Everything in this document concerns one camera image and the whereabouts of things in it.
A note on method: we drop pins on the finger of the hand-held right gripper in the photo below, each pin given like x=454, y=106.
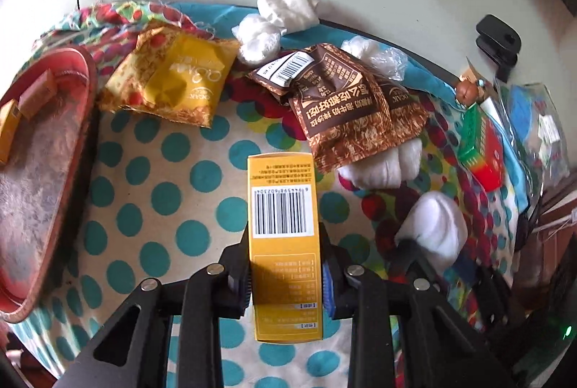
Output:
x=408, y=255

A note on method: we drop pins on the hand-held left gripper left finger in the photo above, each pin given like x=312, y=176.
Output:
x=243, y=289

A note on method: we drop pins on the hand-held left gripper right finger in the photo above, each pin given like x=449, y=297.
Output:
x=327, y=293

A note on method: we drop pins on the yellow carton box with barcode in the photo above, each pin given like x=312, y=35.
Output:
x=279, y=189

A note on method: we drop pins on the red oval fuzzy tray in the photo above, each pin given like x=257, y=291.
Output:
x=40, y=189

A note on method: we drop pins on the plastic-wrapped white roll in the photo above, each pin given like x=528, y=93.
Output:
x=257, y=38
x=378, y=56

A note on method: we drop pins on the green and red medicine box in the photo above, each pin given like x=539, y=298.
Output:
x=478, y=144

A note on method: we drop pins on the polka dot cloth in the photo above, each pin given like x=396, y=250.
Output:
x=180, y=171

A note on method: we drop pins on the brown snack packet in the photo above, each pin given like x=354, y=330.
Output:
x=342, y=126
x=279, y=70
x=405, y=113

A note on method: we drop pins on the clear plastic bag blue item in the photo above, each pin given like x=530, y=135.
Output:
x=532, y=122

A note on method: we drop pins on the yellow snack packet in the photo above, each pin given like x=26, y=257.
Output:
x=180, y=77

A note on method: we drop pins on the black clamp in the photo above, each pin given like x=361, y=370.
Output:
x=496, y=36

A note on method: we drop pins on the small brown box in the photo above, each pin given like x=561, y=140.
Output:
x=38, y=95

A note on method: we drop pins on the small yellow box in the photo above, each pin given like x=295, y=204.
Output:
x=8, y=131

